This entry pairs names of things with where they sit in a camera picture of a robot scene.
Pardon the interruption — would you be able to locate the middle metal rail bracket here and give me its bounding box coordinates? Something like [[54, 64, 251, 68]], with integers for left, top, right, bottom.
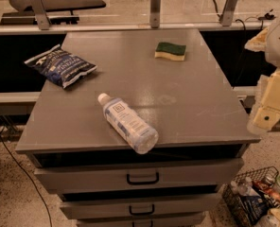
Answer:
[[149, 0, 161, 28]]

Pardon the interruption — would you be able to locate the grey drawer cabinet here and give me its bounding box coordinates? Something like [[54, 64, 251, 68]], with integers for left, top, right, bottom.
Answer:
[[17, 29, 255, 227]]

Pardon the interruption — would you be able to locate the water bottle in basket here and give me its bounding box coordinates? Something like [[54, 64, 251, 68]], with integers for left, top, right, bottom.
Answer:
[[238, 177, 258, 196]]

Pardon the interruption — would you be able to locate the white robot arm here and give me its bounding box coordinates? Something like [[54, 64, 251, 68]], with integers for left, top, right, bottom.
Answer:
[[245, 15, 280, 134]]

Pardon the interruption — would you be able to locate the black floor cable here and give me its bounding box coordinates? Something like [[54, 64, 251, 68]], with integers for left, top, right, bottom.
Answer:
[[0, 106, 54, 227]]

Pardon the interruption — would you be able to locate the right metal rail bracket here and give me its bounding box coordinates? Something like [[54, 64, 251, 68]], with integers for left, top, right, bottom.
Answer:
[[219, 0, 238, 26]]

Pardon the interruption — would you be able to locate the blue plastic water bottle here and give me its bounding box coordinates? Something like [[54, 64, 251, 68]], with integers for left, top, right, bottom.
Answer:
[[97, 93, 159, 154]]

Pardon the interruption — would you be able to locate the metal rail bracket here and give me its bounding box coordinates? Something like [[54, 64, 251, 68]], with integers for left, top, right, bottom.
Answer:
[[219, 0, 238, 26], [149, 0, 161, 28], [29, 0, 50, 30]]

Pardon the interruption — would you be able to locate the black background cable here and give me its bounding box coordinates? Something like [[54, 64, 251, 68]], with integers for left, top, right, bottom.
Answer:
[[208, 0, 276, 83]]

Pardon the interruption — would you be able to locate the red snack package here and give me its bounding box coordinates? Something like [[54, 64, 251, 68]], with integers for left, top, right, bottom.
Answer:
[[253, 180, 280, 203]]

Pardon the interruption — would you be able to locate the left metal rail bracket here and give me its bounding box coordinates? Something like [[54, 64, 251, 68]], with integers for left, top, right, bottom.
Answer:
[[29, 0, 50, 30]]

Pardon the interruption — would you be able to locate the black wire basket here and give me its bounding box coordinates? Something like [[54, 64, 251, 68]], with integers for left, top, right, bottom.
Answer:
[[222, 166, 280, 227]]

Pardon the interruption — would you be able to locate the blue chip bag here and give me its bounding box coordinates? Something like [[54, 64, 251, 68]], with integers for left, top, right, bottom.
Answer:
[[24, 44, 97, 89]]

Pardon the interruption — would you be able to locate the dark office chair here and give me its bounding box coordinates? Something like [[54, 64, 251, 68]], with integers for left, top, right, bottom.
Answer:
[[0, 0, 106, 26]]

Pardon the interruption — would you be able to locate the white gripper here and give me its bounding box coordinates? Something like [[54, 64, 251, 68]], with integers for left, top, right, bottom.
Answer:
[[244, 27, 280, 134]]

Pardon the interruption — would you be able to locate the black middle drawer handle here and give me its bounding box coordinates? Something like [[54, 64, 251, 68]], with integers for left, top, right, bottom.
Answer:
[[129, 204, 155, 216]]

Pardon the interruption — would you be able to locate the black bottom drawer handle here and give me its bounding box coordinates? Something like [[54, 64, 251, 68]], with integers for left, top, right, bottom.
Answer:
[[131, 219, 154, 227]]

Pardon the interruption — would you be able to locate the black top drawer handle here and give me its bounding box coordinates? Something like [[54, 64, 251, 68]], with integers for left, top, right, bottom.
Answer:
[[126, 172, 160, 185]]

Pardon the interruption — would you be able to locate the dark blue snack bag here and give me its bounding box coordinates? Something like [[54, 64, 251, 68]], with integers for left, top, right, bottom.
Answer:
[[240, 196, 268, 224]]

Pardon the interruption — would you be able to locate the black drawer handle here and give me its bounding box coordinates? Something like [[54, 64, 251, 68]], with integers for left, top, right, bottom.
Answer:
[[129, 204, 155, 216], [126, 172, 160, 185], [131, 219, 154, 227]]

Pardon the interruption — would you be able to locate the green and yellow sponge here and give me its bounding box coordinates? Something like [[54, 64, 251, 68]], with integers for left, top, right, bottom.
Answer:
[[154, 42, 186, 61]]

